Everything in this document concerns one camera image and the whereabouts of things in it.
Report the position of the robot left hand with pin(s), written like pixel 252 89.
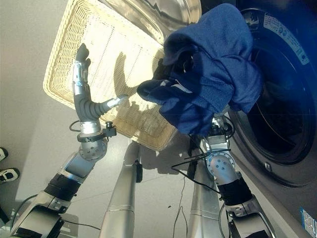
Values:
pixel 83 106

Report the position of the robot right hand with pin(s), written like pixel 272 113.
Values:
pixel 160 72

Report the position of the blue hooded sweatshirt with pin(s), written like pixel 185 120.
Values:
pixel 218 74

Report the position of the robot right arm silver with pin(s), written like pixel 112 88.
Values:
pixel 224 171

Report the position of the robot left arm silver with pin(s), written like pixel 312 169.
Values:
pixel 74 168

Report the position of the chrome washing machine door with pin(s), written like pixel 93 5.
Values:
pixel 173 17

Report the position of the grey front-load washing machine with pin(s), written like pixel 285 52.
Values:
pixel 284 173

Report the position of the cream wicker laundry basket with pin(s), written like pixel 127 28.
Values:
pixel 104 37

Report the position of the black box on leg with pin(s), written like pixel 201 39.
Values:
pixel 139 171

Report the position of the white and black shoe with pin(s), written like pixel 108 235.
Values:
pixel 2 154
pixel 8 174

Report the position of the robot left leg silver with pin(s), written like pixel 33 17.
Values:
pixel 121 198

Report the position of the robot leg silver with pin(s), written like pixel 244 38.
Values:
pixel 121 198
pixel 203 210

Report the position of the white label on washer rim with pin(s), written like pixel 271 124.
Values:
pixel 284 32

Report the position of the robot right leg silver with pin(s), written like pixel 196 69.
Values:
pixel 203 210

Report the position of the blue sticker on washer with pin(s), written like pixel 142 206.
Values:
pixel 307 219

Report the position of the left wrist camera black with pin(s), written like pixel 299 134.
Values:
pixel 110 129

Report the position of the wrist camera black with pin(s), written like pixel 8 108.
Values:
pixel 110 129
pixel 218 132

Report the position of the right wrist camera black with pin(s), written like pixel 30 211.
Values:
pixel 218 132

